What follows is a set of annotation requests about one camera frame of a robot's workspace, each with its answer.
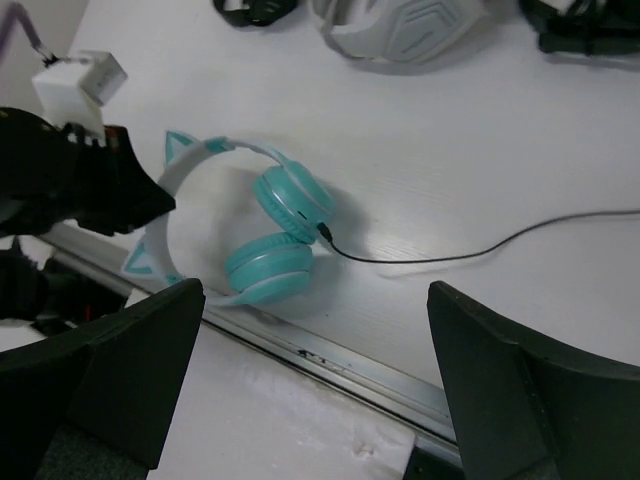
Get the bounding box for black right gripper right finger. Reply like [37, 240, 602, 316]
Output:
[426, 281, 639, 479]

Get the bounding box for small black headphones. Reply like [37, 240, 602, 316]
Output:
[212, 0, 299, 28]

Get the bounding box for aluminium table rail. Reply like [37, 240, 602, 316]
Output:
[39, 224, 462, 469]

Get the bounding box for thin black audio cable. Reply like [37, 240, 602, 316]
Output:
[316, 210, 640, 264]

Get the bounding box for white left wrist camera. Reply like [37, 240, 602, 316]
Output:
[32, 50, 128, 142]

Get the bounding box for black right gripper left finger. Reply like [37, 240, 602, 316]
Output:
[1, 279, 205, 479]

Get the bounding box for large black headset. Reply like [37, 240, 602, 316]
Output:
[518, 0, 639, 57]

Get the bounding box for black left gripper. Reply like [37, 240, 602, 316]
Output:
[1, 106, 176, 236]

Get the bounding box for white grey gaming headset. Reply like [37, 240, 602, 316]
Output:
[308, 0, 486, 64]

